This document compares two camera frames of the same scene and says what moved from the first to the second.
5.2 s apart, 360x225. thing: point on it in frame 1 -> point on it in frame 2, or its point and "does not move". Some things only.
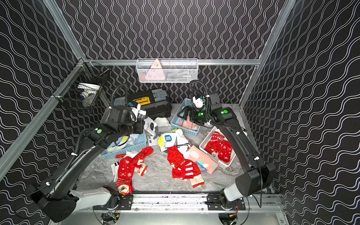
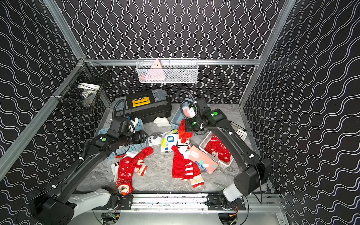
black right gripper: [192, 116] -> [188, 126]
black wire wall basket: [81, 88] does not move
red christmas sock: [220, 146] does not move
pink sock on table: [206, 162] does not move
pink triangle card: [155, 72] does not move
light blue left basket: [139, 146] does not move
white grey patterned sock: [151, 127] -> [155, 139]
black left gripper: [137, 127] -> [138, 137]
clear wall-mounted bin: [167, 70] does not move
